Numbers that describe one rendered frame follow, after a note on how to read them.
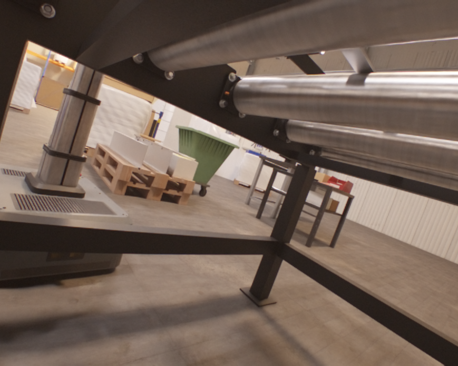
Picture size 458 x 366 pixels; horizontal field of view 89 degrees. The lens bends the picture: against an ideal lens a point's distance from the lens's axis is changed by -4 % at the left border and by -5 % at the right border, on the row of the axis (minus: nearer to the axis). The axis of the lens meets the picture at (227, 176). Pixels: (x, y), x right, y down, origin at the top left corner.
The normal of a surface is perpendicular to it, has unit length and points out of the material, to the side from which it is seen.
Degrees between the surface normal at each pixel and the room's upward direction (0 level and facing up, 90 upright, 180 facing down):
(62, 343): 0
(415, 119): 138
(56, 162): 90
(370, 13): 154
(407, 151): 126
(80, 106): 90
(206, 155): 101
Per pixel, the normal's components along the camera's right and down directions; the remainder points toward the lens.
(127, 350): 0.33, -0.94
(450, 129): -0.66, 0.69
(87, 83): 0.72, 0.30
